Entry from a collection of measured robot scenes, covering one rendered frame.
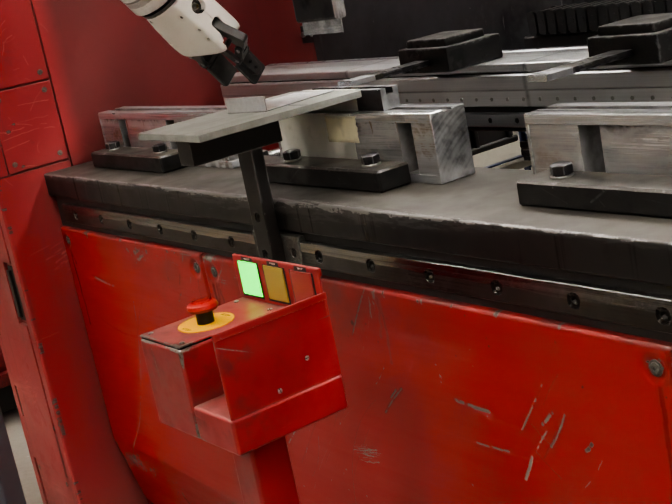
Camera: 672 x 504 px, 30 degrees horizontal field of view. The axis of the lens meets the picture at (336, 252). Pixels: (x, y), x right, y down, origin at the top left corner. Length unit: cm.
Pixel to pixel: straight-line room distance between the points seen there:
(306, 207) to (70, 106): 96
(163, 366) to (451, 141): 47
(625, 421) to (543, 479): 18
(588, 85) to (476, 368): 47
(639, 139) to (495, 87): 56
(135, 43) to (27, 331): 62
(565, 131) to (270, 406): 46
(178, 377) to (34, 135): 110
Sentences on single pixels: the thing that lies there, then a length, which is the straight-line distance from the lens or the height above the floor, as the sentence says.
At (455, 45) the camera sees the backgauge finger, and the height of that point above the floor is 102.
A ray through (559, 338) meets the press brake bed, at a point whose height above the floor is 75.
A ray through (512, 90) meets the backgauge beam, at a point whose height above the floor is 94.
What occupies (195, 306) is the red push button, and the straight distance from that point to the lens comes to 156.
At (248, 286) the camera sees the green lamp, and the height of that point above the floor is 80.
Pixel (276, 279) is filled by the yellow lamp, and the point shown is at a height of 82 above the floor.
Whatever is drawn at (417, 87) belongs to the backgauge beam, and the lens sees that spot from 205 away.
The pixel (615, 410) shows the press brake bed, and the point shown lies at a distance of 135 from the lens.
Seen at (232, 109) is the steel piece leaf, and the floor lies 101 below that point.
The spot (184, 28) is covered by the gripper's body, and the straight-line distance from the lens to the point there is 167.
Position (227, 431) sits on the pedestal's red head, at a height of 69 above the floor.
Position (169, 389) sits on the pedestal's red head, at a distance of 157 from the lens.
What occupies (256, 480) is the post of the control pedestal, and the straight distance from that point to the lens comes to 158.
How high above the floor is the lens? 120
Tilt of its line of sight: 14 degrees down
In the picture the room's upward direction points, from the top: 11 degrees counter-clockwise
